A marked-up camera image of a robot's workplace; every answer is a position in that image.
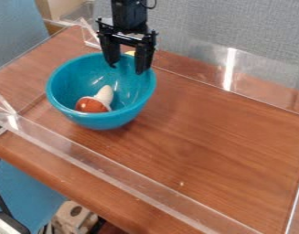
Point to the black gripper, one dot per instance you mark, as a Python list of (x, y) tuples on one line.
[(129, 32)]

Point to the brown capped toy mushroom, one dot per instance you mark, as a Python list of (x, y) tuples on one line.
[(96, 103)]

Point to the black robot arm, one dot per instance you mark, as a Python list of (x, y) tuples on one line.
[(129, 9)]

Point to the blue plastic bowl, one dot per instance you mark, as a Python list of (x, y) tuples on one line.
[(81, 76)]

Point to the yellow toy object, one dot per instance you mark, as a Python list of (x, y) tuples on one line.
[(131, 53)]

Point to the clear acrylic front barrier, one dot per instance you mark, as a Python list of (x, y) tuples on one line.
[(97, 182)]

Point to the white block with hole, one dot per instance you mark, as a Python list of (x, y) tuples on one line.
[(73, 219)]

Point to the clear acrylic corner bracket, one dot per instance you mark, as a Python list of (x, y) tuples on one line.
[(88, 34)]

